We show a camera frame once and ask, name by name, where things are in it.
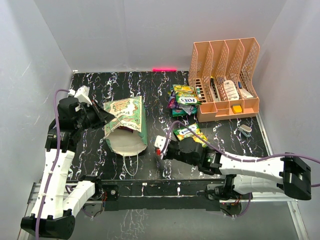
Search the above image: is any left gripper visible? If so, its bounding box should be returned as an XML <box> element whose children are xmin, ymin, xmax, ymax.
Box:
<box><xmin>74</xmin><ymin>99</ymin><xmax>115</xmax><ymax>132</ymax></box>

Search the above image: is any yellow green Fox's packet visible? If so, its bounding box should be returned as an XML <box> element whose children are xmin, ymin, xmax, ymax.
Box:
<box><xmin>173</xmin><ymin>123</ymin><xmax>208</xmax><ymax>148</ymax></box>

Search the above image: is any green paper bag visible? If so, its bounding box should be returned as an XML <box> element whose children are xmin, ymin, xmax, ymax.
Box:
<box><xmin>102</xmin><ymin>96</ymin><xmax>149</xmax><ymax>176</ymax></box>

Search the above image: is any teal Fox's candy bag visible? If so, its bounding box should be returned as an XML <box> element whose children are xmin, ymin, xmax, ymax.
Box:
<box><xmin>172</xmin><ymin>107</ymin><xmax>194</xmax><ymax>117</ymax></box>

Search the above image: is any purple snack packet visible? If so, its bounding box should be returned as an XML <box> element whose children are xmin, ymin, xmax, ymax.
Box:
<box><xmin>166</xmin><ymin>91</ymin><xmax>198</xmax><ymax>116</ymax></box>

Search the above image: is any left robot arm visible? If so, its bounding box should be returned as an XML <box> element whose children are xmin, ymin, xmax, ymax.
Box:
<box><xmin>20</xmin><ymin>97</ymin><xmax>115</xmax><ymax>240</ymax></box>

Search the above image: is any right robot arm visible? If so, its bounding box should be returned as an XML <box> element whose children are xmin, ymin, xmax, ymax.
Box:
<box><xmin>154</xmin><ymin>136</ymin><xmax>312</xmax><ymax>201</ymax></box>

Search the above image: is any black yellow marker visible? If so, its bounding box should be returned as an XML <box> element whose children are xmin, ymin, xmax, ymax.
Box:
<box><xmin>210</xmin><ymin>76</ymin><xmax>221</xmax><ymax>102</ymax></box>

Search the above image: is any grey white clip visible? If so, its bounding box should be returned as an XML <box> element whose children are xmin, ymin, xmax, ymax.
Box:
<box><xmin>238</xmin><ymin>124</ymin><xmax>252</xmax><ymax>138</ymax></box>

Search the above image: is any yellow object in organizer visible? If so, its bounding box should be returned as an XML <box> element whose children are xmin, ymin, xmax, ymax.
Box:
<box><xmin>231</xmin><ymin>104</ymin><xmax>243</xmax><ymax>114</ymax></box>

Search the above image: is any red light strip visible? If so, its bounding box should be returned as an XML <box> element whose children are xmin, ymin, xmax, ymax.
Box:
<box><xmin>152</xmin><ymin>67</ymin><xmax>177</xmax><ymax>72</ymax></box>

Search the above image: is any white label bottle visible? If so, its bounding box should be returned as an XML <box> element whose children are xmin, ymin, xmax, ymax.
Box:
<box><xmin>223</xmin><ymin>80</ymin><xmax>240</xmax><ymax>101</ymax></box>

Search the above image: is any orange file organizer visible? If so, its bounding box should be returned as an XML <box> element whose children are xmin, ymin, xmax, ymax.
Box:
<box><xmin>188</xmin><ymin>37</ymin><xmax>260</xmax><ymax>122</ymax></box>

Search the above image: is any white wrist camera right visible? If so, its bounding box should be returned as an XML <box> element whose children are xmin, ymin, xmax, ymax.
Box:
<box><xmin>154</xmin><ymin>135</ymin><xmax>169</xmax><ymax>156</ymax></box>

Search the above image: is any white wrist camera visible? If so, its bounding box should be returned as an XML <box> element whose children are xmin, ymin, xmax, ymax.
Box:
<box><xmin>154</xmin><ymin>135</ymin><xmax>169</xmax><ymax>156</ymax></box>
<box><xmin>68</xmin><ymin>85</ymin><xmax>92</xmax><ymax>106</ymax></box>

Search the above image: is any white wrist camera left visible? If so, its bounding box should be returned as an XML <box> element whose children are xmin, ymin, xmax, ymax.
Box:
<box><xmin>68</xmin><ymin>85</ymin><xmax>92</xmax><ymax>106</ymax></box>

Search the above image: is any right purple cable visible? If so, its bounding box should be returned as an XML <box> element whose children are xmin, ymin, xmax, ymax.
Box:
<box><xmin>161</xmin><ymin>120</ymin><xmax>320</xmax><ymax>188</ymax></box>

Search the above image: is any purple cable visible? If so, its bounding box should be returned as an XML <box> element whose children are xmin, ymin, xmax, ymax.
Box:
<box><xmin>161</xmin><ymin>120</ymin><xmax>320</xmax><ymax>188</ymax></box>
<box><xmin>33</xmin><ymin>88</ymin><xmax>76</xmax><ymax>238</ymax></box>

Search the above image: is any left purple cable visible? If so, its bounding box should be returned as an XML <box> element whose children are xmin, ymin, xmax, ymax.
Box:
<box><xmin>33</xmin><ymin>88</ymin><xmax>76</xmax><ymax>238</ymax></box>

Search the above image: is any aluminium frame rail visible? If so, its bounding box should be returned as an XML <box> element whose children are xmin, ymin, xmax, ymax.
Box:
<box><xmin>17</xmin><ymin>117</ymin><xmax>310</xmax><ymax>240</ymax></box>

